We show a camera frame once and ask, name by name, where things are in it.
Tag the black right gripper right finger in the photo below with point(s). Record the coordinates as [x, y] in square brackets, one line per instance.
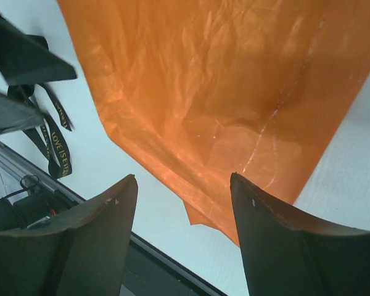
[286, 251]

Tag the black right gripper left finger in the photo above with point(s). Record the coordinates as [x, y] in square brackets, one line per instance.
[81, 251]

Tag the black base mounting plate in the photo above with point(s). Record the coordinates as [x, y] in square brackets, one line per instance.
[148, 271]

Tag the orange wrapping paper sheet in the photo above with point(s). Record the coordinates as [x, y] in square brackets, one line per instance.
[195, 91]

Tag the black ribbon with gold text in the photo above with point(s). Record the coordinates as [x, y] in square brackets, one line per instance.
[48, 138]

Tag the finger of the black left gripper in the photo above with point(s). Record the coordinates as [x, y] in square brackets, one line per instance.
[26, 59]
[15, 116]

